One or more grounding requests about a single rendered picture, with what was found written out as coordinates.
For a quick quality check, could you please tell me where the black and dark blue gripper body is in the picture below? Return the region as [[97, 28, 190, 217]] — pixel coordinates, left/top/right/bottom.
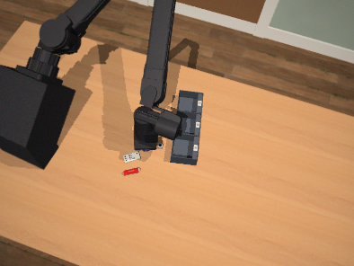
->
[[134, 123, 157, 151]]

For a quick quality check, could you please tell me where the dark grey rack of bins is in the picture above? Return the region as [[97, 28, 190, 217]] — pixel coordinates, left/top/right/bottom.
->
[[170, 90, 203, 165]]

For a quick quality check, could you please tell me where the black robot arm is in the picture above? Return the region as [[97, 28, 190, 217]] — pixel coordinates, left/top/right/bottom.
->
[[15, 0, 182, 143]]

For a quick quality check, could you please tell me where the white domino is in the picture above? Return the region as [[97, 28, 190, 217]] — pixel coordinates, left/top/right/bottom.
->
[[123, 151, 140, 164]]

